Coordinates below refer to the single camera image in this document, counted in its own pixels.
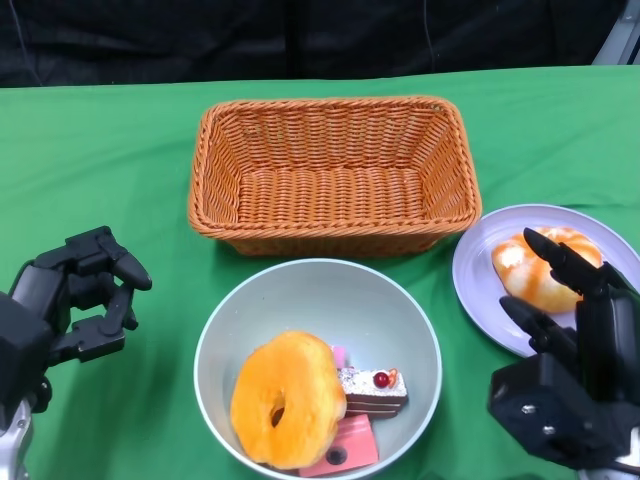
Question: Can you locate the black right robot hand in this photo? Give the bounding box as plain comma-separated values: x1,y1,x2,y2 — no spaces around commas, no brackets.
499,227,640,402

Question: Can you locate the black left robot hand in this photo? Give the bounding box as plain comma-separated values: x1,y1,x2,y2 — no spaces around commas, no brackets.
9,225,154,365

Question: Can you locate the oblong twisted bread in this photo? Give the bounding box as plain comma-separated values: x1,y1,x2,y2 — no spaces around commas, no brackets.
491,225,605,316

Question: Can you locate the ring-shaped donut bread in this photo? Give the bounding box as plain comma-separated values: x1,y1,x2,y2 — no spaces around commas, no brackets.
229,329,348,470

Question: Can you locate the pale grey bowl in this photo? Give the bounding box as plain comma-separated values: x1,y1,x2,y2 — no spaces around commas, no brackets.
193,258,444,476

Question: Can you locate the white lavender plate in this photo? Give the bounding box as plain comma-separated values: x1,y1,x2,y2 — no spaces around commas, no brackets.
452,203,640,359

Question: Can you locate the chocolate cake slice with cherry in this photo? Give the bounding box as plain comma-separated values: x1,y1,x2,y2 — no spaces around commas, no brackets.
337,367,410,420

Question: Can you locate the magenta striped cake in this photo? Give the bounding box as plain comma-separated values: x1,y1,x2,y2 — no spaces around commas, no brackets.
329,344,352,372

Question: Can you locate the pink cake with blueberry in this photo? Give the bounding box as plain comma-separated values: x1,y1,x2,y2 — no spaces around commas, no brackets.
298,414,380,478

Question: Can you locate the orange wicker basket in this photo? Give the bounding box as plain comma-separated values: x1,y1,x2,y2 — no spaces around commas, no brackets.
187,94,484,258

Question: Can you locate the black backdrop cloth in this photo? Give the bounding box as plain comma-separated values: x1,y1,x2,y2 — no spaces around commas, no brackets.
0,0,640,90

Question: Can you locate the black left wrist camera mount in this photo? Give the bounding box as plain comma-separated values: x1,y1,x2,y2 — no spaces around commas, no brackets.
0,291,54,417

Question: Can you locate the grey metal frame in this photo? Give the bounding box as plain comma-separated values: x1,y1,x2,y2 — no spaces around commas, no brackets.
592,0,640,67

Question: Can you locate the thin hanging cable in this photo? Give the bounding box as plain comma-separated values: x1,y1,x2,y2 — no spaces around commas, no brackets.
419,0,434,69

